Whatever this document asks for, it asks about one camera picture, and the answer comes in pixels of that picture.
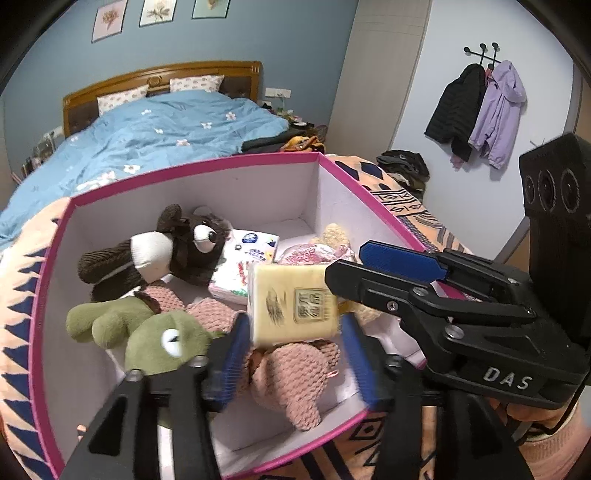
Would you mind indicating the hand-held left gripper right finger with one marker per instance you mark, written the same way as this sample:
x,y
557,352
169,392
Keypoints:
x,y
362,364

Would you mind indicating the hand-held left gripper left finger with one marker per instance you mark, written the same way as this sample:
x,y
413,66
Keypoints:
x,y
226,364

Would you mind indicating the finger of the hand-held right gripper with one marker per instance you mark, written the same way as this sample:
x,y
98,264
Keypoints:
x,y
401,258
369,284

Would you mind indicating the cream teddy bear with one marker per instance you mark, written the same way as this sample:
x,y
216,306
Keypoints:
x,y
334,235

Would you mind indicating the pink patterned pouch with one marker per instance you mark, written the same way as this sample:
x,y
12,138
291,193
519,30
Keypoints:
x,y
309,254

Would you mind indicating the pink crocheted plush toy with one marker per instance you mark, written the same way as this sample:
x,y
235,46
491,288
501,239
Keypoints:
x,y
295,369

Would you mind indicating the green plush frog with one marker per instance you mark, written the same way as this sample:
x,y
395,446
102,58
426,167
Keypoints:
x,y
152,337

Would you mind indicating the yellow tissue pack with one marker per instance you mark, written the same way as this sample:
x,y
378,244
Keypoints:
x,y
291,304

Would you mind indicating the pink flower tissue packet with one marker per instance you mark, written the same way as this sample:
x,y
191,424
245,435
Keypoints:
x,y
240,272

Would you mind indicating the brown plush bear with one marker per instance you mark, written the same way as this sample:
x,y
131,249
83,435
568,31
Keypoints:
x,y
184,258

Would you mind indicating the pink cardboard box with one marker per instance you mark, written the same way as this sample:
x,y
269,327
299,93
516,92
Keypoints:
x,y
258,194

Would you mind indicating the person's right forearm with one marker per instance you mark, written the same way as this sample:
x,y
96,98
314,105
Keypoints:
x,y
563,454

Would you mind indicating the person's right hand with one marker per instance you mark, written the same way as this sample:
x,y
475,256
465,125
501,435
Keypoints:
x,y
531,417

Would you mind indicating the pile of dark clothes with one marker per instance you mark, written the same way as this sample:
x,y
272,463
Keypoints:
x,y
404,170

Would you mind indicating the yellow brown cloth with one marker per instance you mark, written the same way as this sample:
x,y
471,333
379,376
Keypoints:
x,y
302,143

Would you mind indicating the black puffer jacket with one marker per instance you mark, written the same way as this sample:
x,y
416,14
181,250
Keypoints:
x,y
455,110

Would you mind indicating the wooden nightstand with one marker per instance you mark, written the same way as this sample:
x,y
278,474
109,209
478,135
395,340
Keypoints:
x,y
307,125

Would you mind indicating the purple jacket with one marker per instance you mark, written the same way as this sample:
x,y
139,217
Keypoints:
x,y
501,115

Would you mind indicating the black cloth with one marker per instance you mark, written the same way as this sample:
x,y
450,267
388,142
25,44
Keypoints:
x,y
263,144

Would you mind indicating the beige wardrobe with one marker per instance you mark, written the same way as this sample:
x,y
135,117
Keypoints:
x,y
378,69

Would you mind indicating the orange patterned blanket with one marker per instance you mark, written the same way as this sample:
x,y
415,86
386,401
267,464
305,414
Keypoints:
x,y
18,323

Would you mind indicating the blue floral duvet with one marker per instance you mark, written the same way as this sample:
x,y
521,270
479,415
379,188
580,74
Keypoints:
x,y
161,134

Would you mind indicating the white patterned pillow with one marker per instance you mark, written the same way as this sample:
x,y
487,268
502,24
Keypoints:
x,y
196,83
122,99

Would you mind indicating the bedside table with bottles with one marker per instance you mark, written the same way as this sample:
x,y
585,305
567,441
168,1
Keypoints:
x,y
44,147

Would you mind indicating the wooden bed headboard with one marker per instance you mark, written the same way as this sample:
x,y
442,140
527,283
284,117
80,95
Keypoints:
x,y
161,74

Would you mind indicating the framed flower picture teal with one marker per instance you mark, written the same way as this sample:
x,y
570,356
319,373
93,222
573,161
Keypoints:
x,y
211,7

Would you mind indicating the framed flower picture white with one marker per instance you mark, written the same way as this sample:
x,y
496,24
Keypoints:
x,y
158,11

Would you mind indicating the framed flower picture pink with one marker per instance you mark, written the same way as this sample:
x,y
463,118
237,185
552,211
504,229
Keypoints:
x,y
110,21

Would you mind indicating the white wall socket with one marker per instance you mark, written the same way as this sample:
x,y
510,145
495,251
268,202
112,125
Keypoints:
x,y
278,92

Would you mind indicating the black wall coat rack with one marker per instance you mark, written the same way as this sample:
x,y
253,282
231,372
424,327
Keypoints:
x,y
482,50

